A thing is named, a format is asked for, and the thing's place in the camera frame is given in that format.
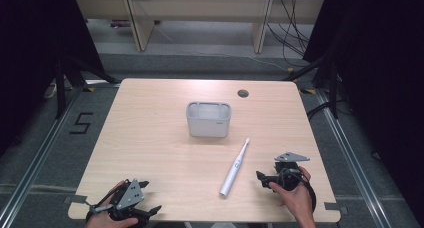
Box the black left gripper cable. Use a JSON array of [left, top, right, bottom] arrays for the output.
[[85, 180, 130, 223]]

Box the beige wooden desk frame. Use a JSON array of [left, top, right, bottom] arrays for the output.
[[73, 0, 326, 54]]

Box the grey tape piece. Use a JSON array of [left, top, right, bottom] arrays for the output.
[[323, 201, 350, 216], [63, 194, 88, 205]]

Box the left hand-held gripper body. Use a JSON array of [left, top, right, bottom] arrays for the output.
[[109, 178, 150, 224]]

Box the person's right hand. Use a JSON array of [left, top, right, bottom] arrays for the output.
[[268, 165, 317, 224]]

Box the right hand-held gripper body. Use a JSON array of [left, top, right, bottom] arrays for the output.
[[273, 151, 311, 192]]

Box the bundle of black hanging cables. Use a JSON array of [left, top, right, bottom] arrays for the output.
[[265, 0, 312, 68]]

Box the metal floor rail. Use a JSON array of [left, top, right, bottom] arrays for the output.
[[314, 87, 392, 228], [0, 83, 86, 228]]

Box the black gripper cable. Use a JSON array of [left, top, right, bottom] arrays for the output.
[[85, 180, 130, 223], [281, 167, 317, 213]]

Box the white electric toothbrush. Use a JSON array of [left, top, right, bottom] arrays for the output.
[[218, 137, 251, 198]]

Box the thin white floor cable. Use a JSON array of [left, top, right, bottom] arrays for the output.
[[153, 23, 290, 72]]

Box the grey white toothbrush holder box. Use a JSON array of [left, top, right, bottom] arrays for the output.
[[185, 101, 232, 138]]

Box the black tape floor numeral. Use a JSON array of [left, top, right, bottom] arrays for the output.
[[68, 111, 95, 135]]

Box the black metal stand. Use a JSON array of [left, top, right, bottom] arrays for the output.
[[54, 53, 122, 120], [283, 53, 340, 120]]

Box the black curtain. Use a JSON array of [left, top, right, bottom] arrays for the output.
[[0, 0, 105, 158], [302, 0, 424, 219]]

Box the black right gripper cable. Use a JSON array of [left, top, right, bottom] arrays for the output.
[[281, 167, 317, 213]]

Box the black floor cable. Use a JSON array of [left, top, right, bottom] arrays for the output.
[[305, 99, 348, 121]]

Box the person's left hand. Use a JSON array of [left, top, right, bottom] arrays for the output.
[[85, 180, 140, 228]]

